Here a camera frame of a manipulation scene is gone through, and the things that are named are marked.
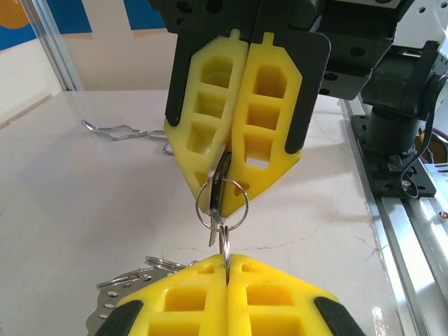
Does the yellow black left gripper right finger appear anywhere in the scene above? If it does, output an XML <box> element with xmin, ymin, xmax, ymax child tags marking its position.
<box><xmin>227</xmin><ymin>254</ymin><xmax>365</xmax><ymax>336</ymax></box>

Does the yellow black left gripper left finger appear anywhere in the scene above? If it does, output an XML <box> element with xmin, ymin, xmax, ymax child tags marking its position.
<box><xmin>94</xmin><ymin>254</ymin><xmax>228</xmax><ymax>336</ymax></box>

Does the metal wire clip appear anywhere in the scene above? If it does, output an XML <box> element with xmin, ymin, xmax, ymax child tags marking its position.
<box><xmin>80</xmin><ymin>119</ymin><xmax>176</xmax><ymax>155</ymax></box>

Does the silver split key ring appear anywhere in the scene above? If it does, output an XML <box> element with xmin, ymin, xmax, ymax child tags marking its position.
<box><xmin>195</xmin><ymin>177</ymin><xmax>251</xmax><ymax>230</ymax></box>

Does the aluminium frame post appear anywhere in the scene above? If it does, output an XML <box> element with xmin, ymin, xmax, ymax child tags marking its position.
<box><xmin>23</xmin><ymin>0</ymin><xmax>84</xmax><ymax>92</ymax></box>

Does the aluminium mounting rail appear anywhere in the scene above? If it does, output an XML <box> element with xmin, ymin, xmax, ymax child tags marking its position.
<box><xmin>337</xmin><ymin>97</ymin><xmax>448</xmax><ymax>336</ymax></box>

